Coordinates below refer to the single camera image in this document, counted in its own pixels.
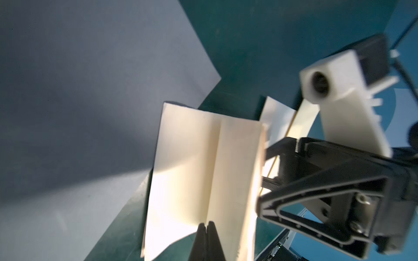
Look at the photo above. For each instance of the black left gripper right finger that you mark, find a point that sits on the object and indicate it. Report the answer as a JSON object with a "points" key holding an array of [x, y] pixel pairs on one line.
{"points": [[214, 251]]}

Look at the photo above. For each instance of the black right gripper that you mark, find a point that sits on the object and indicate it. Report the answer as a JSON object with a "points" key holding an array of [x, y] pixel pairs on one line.
{"points": [[363, 200]]}

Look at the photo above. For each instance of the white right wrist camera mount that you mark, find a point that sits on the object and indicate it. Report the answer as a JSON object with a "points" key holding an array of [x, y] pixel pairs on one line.
{"points": [[344, 86]]}

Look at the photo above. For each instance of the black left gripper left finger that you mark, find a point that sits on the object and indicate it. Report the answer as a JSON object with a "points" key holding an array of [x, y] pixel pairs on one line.
{"points": [[199, 248]]}

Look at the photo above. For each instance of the grey envelope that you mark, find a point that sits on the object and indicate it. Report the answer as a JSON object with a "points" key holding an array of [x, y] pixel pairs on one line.
{"points": [[82, 90]]}

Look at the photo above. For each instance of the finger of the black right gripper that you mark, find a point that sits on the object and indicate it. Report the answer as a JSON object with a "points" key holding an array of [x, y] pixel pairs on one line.
{"points": [[302, 168]]}

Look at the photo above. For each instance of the cream envelope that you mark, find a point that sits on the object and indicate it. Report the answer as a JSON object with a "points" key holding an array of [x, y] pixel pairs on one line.
{"points": [[303, 120]]}

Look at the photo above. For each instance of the white envelope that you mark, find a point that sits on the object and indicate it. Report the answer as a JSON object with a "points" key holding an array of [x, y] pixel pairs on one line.
{"points": [[277, 118]]}

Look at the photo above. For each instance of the cream paper sheet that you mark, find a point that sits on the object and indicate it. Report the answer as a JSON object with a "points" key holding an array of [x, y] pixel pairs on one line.
{"points": [[208, 167]]}

